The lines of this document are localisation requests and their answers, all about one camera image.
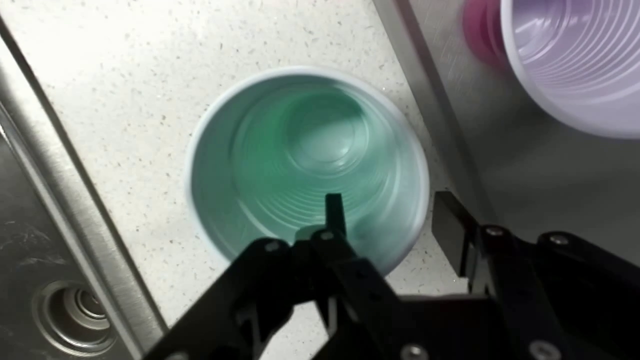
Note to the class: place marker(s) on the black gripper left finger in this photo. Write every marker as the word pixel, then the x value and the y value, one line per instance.
pixel 334 215

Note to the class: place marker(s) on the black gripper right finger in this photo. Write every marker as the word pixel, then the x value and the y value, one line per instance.
pixel 454 231

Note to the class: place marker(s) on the green plastic cup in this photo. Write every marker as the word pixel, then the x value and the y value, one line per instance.
pixel 271 148

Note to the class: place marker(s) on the purple plastic cup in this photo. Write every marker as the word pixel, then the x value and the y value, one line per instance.
pixel 577 59

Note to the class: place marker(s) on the grey plastic tray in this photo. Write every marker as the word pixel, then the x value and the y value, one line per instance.
pixel 505 159

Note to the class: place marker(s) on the stainless steel sink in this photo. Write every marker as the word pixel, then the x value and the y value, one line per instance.
pixel 68 291

